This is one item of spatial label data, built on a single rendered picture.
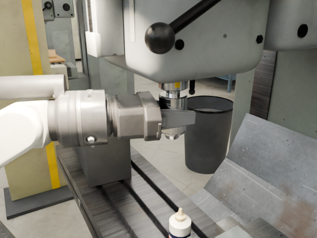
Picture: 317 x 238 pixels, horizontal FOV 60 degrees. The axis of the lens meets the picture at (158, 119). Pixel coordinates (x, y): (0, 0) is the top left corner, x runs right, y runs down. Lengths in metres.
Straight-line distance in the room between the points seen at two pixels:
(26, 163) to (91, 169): 1.62
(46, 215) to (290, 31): 2.10
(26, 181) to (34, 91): 2.00
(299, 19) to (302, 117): 0.36
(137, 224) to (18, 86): 0.38
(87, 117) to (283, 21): 0.30
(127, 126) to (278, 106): 0.47
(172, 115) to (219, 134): 2.02
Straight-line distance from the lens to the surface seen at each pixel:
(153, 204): 0.70
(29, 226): 2.25
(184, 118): 0.43
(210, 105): 2.77
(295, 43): 0.44
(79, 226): 2.13
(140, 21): 0.33
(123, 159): 0.76
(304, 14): 0.44
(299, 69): 0.73
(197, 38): 0.33
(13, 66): 2.11
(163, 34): 0.26
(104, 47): 0.37
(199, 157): 2.53
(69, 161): 0.91
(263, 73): 0.79
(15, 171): 2.36
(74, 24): 8.76
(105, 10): 0.36
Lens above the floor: 1.39
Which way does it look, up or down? 21 degrees down
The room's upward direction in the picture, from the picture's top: straight up
